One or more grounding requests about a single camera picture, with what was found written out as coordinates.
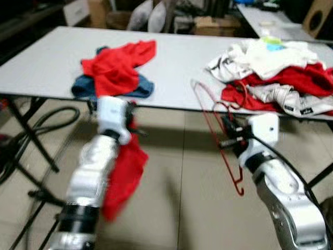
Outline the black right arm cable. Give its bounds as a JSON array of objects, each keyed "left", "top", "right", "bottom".
[{"left": 242, "top": 134, "right": 331, "bottom": 235}]

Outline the white board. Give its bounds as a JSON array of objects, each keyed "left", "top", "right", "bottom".
[{"left": 62, "top": 0, "right": 90, "bottom": 27}]

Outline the brown cardboard box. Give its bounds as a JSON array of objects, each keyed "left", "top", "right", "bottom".
[
  {"left": 87, "top": 0, "right": 112, "bottom": 29},
  {"left": 195, "top": 17, "right": 242, "bottom": 37}
]

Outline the red clothes hanger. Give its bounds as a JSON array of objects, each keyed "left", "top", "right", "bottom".
[{"left": 191, "top": 79, "right": 248, "bottom": 197}]

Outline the black floor cable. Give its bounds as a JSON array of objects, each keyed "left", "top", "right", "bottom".
[{"left": 0, "top": 106, "right": 82, "bottom": 185}]

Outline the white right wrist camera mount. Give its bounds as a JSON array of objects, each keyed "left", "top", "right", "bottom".
[{"left": 249, "top": 114, "right": 279, "bottom": 157}]

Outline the white folding table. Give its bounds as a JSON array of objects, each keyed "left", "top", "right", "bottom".
[{"left": 0, "top": 26, "right": 333, "bottom": 188}]

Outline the white grey shirt black label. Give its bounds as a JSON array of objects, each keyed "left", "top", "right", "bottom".
[{"left": 247, "top": 83, "right": 333, "bottom": 118}]

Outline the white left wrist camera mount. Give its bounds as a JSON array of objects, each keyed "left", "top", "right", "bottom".
[{"left": 96, "top": 95, "right": 133, "bottom": 145}]

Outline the red shirt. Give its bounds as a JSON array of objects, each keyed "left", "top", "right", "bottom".
[
  {"left": 81, "top": 40, "right": 157, "bottom": 98},
  {"left": 221, "top": 62, "right": 333, "bottom": 113},
  {"left": 101, "top": 102, "right": 149, "bottom": 222}
]

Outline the blue denim garment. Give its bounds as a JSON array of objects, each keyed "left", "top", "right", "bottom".
[{"left": 71, "top": 46, "right": 155, "bottom": 101}]

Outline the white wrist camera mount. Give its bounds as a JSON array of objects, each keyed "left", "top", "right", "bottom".
[
  {"left": 249, "top": 114, "right": 279, "bottom": 157},
  {"left": 96, "top": 95, "right": 133, "bottom": 145}
]

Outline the wooden speaker box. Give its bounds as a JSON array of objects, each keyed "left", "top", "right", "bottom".
[{"left": 302, "top": 0, "right": 333, "bottom": 38}]

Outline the white shirt with grey print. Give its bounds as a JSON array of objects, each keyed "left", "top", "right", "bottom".
[{"left": 206, "top": 44, "right": 250, "bottom": 84}]

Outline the white long table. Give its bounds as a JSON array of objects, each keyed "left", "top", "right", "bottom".
[{"left": 237, "top": 5, "right": 333, "bottom": 43}]

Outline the grey pillow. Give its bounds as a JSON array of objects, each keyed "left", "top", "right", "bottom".
[
  {"left": 127, "top": 0, "right": 152, "bottom": 31},
  {"left": 148, "top": 0, "right": 168, "bottom": 33}
]

